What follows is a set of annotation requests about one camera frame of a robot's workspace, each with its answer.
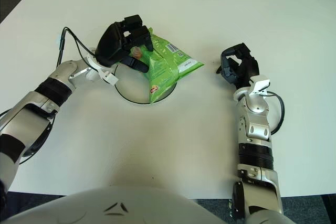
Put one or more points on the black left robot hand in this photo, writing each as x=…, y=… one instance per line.
x=109, y=48

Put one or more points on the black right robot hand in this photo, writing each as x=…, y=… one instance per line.
x=249, y=68

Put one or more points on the green snack bag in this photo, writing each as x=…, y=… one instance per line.
x=168, y=64

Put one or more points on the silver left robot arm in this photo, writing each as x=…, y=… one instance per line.
x=26, y=119

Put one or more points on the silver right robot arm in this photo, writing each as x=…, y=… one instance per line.
x=258, y=129

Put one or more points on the white plate with black rim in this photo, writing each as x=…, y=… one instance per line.
x=131, y=87

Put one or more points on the grey robot torso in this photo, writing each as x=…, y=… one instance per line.
x=118, y=205

